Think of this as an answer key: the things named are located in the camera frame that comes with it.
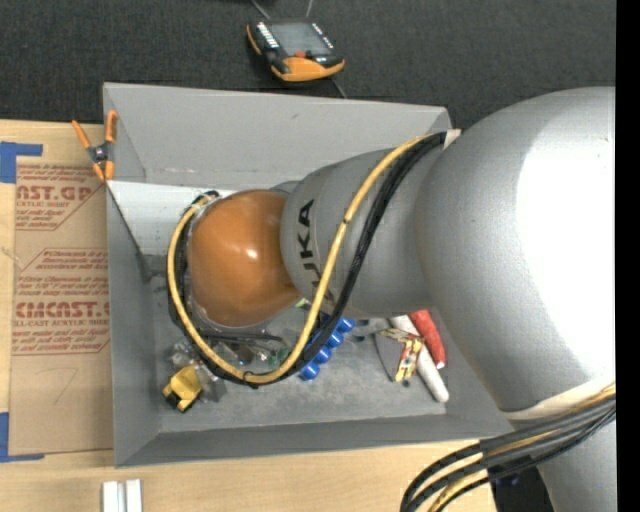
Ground yellow and red patterned strip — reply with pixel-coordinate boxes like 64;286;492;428
378;328;426;384

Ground red ribbed stick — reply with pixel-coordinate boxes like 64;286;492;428
408;308;447;370

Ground blue knobbed toy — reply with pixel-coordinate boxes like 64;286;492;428
298;316;357;382

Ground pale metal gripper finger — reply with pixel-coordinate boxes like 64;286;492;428
168;338;201;370
199;363;227;402

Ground grey metal bin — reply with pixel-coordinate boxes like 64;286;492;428
102;82;516;469

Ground yellow toy truck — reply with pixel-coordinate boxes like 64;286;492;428
161;363;205;414

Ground brown cardboard board red print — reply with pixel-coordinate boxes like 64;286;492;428
0;118;115;462

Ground dark grey pointed piece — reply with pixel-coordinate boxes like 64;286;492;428
373;331;404;383

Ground white cylinder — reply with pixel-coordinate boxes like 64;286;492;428
388;313;451;404

